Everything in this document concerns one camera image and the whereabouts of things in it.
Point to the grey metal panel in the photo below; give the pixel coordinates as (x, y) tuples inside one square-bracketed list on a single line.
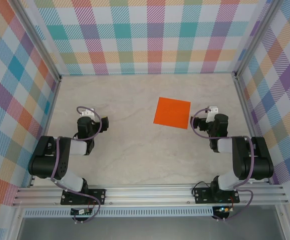
[(147, 228)]

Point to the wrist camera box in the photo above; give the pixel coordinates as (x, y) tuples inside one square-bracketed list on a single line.
[(87, 112), (213, 110)]

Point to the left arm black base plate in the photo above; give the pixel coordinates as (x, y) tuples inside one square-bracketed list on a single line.
[(97, 196)]

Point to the black circuit board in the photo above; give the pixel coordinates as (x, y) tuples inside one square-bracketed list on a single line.
[(80, 212)]

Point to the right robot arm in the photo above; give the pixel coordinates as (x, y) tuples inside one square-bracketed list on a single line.
[(255, 157)]

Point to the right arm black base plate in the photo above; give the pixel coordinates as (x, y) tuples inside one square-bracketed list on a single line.
[(202, 195)]

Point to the small lit circuit board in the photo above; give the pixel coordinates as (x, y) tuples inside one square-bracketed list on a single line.
[(223, 209)]

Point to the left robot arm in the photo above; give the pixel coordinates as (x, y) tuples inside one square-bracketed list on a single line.
[(47, 157)]

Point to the orange cloth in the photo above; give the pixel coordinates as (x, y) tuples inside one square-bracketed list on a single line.
[(171, 113)]

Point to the aluminium frame post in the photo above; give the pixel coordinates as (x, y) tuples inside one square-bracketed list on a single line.
[(255, 37), (40, 40)]

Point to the aluminium table side rail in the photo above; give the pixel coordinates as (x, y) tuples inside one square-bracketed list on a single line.
[(52, 107), (246, 105)]

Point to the long aluminium base rail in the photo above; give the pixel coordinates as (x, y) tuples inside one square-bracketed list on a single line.
[(147, 195)]

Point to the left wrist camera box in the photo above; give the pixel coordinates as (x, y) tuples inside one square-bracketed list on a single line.
[(87, 112)]

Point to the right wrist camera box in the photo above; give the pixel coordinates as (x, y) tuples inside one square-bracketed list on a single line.
[(213, 110)]

